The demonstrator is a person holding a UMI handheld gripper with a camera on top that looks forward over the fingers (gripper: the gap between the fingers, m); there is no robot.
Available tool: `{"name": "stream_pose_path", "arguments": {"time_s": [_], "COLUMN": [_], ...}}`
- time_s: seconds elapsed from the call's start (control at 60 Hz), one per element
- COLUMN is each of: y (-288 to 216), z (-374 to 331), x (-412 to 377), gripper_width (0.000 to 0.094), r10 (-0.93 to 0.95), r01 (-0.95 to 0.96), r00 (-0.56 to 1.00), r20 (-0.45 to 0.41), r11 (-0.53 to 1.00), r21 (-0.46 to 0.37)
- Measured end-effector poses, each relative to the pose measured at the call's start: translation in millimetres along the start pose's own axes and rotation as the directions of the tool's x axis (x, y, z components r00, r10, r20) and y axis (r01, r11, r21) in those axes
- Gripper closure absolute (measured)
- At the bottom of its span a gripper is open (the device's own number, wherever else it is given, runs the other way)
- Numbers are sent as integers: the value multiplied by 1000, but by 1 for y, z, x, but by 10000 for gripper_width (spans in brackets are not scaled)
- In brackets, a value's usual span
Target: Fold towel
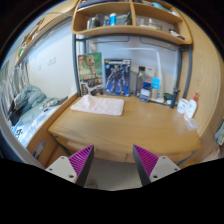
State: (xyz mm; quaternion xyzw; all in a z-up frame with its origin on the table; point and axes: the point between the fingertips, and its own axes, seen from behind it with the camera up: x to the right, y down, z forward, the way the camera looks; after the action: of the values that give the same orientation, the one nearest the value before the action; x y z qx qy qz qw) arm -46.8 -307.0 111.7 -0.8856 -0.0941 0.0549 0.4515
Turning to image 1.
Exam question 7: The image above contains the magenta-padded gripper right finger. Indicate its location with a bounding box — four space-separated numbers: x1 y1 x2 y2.
132 144 182 187

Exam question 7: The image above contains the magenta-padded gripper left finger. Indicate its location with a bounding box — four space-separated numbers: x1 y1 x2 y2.
45 144 95 188

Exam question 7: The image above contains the pale pink towel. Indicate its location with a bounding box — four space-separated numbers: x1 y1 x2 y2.
70 94 126 117

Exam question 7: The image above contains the blue plaid bed sheet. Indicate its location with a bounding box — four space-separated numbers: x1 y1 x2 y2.
9 98 68 148

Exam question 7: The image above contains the clear plastic cup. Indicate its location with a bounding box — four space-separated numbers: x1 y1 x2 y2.
185 117 199 132

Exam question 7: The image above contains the white mug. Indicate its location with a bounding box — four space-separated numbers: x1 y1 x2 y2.
176 97 190 115

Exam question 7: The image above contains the black flat laptop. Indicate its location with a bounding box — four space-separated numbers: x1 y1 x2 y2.
49 96 69 108

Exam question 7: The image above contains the white red-capped lotion bottle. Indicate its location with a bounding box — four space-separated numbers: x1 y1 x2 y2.
183 92 200 122

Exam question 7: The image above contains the black cylindrical flashlight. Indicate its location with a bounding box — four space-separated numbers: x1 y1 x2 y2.
170 87 181 110

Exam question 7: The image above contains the small dark blue box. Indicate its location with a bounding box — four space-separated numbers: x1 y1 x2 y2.
139 81 153 103

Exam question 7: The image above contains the teal crumpled blanket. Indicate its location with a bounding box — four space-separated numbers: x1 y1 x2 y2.
14 85 48 114

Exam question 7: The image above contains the light blue card pack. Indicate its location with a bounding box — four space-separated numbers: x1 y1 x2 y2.
151 77 161 100

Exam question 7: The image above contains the green tree figure toy box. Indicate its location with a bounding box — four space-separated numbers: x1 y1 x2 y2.
77 52 104 97

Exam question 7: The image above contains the blue robot model kit box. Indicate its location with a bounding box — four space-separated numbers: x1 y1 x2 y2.
103 58 132 98

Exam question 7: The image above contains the white desk lamp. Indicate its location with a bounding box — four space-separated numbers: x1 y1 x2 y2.
116 46 165 98

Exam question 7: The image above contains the white wall switch plate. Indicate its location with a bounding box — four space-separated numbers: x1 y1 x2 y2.
46 57 57 67

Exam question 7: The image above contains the long wooden wall shelf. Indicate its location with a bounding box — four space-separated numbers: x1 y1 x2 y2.
14 12 75 65

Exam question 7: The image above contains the wooden shelf unit grey frame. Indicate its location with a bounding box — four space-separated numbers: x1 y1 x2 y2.
71 0 194 101

